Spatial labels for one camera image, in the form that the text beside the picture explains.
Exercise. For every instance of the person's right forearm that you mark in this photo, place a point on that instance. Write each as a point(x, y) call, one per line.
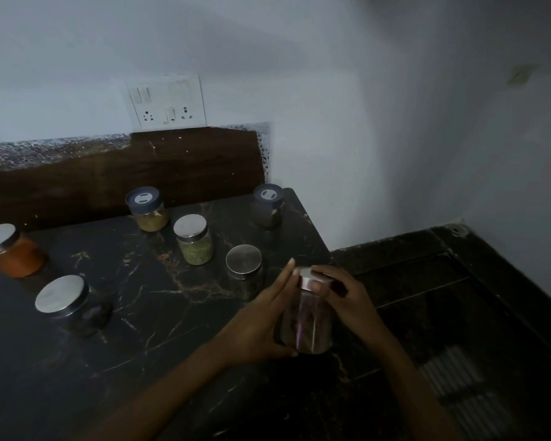
point(418, 399)

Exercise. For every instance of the person's left hand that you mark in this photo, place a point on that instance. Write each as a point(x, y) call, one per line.
point(252, 335)

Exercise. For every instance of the person's left forearm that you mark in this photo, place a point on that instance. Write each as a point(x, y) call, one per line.
point(165, 399)

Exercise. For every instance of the yellow spice jar grey lid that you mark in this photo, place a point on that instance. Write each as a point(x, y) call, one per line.
point(151, 220)

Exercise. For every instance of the round floor drain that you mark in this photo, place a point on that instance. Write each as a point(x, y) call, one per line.
point(459, 229)

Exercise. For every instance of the green spice jar silver lid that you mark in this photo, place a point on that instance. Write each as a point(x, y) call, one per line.
point(195, 250)

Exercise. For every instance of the dark spice jar grey lid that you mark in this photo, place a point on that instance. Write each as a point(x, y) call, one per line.
point(268, 195)

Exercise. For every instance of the person's right hand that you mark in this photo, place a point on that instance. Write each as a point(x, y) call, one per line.
point(358, 312)

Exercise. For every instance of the white wall socket plate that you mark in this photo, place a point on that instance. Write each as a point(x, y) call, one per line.
point(165, 103)

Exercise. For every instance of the orange spice jar silver lid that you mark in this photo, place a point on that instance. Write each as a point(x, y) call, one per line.
point(18, 261)

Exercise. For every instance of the light slatted floor grate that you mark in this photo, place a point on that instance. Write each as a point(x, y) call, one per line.
point(459, 376)

